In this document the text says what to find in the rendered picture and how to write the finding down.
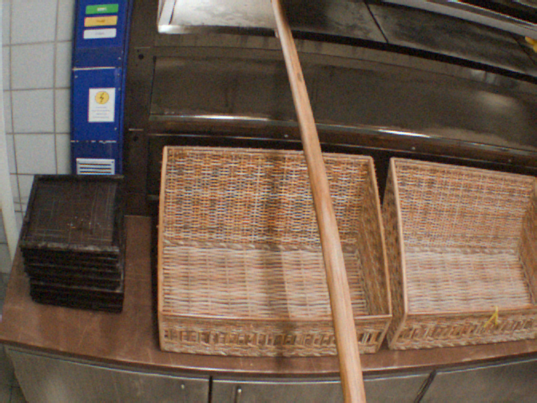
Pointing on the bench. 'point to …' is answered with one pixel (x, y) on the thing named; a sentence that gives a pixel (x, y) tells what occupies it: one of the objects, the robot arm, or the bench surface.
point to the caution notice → (101, 105)
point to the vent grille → (95, 166)
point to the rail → (487, 13)
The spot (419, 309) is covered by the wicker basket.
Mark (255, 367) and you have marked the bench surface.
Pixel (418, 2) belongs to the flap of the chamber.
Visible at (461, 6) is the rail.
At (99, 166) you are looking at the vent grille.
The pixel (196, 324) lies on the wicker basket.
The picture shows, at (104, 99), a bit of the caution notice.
